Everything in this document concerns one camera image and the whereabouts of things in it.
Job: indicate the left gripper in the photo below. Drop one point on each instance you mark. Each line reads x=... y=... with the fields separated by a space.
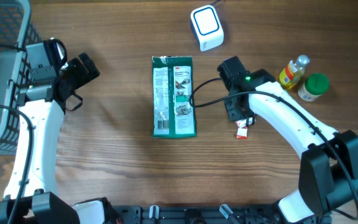
x=74 y=70

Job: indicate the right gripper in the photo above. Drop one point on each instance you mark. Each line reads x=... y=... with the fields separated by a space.
x=233 y=114

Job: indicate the small red white packet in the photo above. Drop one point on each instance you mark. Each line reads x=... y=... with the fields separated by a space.
x=245 y=123

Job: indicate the yellow liquid soap bottle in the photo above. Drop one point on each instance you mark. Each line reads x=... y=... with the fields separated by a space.
x=292 y=73

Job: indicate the green 3M gloves package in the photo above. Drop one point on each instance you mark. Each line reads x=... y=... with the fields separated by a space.
x=172 y=79

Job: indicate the green round can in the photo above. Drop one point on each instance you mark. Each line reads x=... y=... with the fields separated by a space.
x=314 y=86

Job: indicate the red snack stick packet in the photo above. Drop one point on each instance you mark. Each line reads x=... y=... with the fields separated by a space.
x=242 y=133

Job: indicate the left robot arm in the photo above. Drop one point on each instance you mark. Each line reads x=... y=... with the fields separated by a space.
x=30 y=196

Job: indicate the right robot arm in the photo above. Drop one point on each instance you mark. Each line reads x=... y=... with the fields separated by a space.
x=329 y=159

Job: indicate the white barcode scanner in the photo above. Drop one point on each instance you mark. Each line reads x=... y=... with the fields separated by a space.
x=207 y=27

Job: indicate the grey plastic mesh basket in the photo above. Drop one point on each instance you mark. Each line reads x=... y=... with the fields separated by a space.
x=16 y=31

